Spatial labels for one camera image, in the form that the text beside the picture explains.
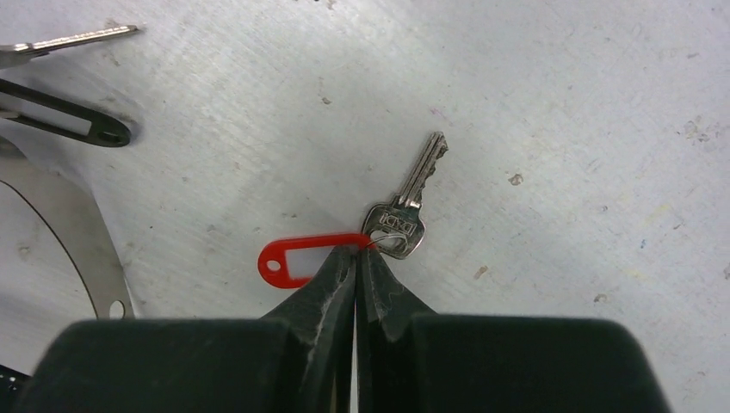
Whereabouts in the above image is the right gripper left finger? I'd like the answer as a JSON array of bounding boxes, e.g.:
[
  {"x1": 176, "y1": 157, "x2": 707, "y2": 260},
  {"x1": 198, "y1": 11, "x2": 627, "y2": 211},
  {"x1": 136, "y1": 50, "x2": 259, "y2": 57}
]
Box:
[{"x1": 12, "y1": 247, "x2": 355, "y2": 412}]

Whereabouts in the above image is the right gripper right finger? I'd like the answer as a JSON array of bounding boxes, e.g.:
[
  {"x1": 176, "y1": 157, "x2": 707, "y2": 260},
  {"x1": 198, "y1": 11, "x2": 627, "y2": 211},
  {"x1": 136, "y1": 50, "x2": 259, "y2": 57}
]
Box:
[{"x1": 356, "y1": 250, "x2": 670, "y2": 412}]

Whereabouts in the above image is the red tagged key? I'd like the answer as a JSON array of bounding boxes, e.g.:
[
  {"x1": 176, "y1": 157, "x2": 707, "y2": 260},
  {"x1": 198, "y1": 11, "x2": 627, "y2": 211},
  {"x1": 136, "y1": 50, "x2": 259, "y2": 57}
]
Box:
[{"x1": 257, "y1": 132, "x2": 449, "y2": 289}]

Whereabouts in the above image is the metal key holder ring plate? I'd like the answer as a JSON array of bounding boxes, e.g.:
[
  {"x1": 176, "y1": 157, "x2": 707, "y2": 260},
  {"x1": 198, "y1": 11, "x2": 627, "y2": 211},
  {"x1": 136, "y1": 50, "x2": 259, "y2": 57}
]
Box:
[{"x1": 1, "y1": 138, "x2": 135, "y2": 319}]

